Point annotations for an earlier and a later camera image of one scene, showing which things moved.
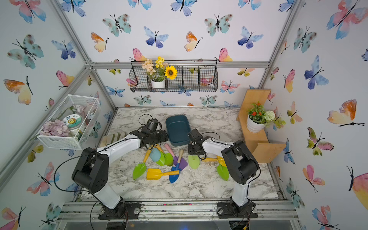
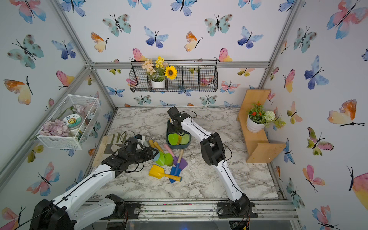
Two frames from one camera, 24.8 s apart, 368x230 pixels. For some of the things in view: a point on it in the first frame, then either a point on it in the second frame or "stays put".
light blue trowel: (155, 155) stays put
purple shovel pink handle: (182, 163) stays put
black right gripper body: (191, 149) → (177, 130)
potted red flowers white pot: (258, 119) stays put
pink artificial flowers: (55, 128) stays put
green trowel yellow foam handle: (140, 168) → (173, 138)
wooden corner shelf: (262, 151) stays put
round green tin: (73, 121) stays put
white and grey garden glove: (109, 139) stays put
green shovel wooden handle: (194, 161) → (185, 139)
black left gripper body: (157, 138) → (141, 156)
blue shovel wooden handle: (174, 178) stays put
